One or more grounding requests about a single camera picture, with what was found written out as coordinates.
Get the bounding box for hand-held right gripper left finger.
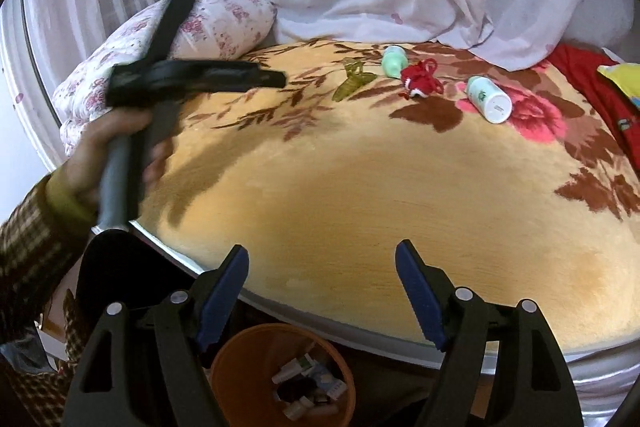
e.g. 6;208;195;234
62;244;249;427

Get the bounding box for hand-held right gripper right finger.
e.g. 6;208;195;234
395;239;586;427

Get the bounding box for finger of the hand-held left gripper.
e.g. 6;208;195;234
200;60;287;92

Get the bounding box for orange plastic bin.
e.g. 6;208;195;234
210;323;357;427

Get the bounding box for green white toothpaste tube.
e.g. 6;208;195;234
271;355;317;384

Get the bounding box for person's left forearm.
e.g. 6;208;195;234
0;176;101;358

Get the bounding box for person's left hand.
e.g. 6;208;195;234
64;108;174;208

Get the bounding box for pink floral rolled quilt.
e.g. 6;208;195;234
52;0;279;158

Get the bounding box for green hair claw clip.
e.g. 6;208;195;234
334;61;378;102

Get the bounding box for yellow floral plush blanket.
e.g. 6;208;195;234
134;38;640;356

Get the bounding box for light green cone bottle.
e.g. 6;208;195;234
381;46;407;78

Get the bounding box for red knot ornament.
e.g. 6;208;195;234
398;59;445;100

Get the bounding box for green bottle with white cap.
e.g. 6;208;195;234
466;76;513;124

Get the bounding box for person's plaid clothing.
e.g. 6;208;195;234
0;292;88;427

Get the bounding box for red cloth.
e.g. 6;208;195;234
549;44;640;168

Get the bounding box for yellow pillow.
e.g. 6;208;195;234
597;62;640;108

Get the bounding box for silver bed frame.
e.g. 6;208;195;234
131;221;640;408

